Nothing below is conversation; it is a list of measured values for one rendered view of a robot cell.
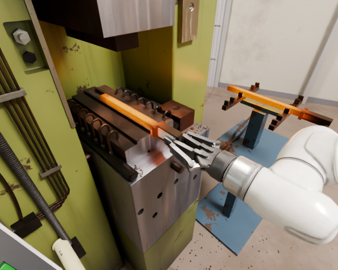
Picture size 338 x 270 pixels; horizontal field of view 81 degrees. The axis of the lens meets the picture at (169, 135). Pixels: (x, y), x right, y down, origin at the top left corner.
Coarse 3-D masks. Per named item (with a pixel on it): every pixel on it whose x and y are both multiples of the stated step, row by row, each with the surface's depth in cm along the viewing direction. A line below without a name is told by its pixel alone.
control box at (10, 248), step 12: (0, 228) 28; (0, 240) 28; (12, 240) 29; (0, 252) 28; (12, 252) 29; (24, 252) 30; (36, 252) 31; (0, 264) 27; (12, 264) 29; (24, 264) 30; (36, 264) 31; (48, 264) 32
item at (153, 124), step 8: (104, 96) 76; (112, 104) 72; (120, 104) 70; (128, 112) 66; (136, 112) 66; (144, 120) 62; (152, 120) 62; (152, 128) 59; (160, 128) 57; (168, 128) 57; (176, 136) 54
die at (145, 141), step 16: (80, 96) 80; (96, 96) 77; (112, 96) 77; (80, 112) 71; (96, 112) 70; (112, 112) 70; (144, 112) 69; (96, 128) 64; (112, 128) 64; (128, 128) 62; (144, 128) 61; (112, 144) 59; (128, 144) 57; (144, 144) 60; (160, 144) 66; (128, 160) 58
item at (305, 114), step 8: (232, 88) 96; (240, 88) 95; (248, 96) 92; (256, 96) 89; (264, 96) 88; (272, 104) 85; (280, 104) 82; (288, 104) 82; (296, 112) 79; (304, 112) 76; (312, 112) 76; (312, 120) 77; (320, 120) 74; (328, 120) 72
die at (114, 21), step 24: (48, 0) 46; (72, 0) 39; (96, 0) 34; (120, 0) 36; (144, 0) 40; (168, 0) 44; (72, 24) 43; (96, 24) 37; (120, 24) 38; (144, 24) 42; (168, 24) 47
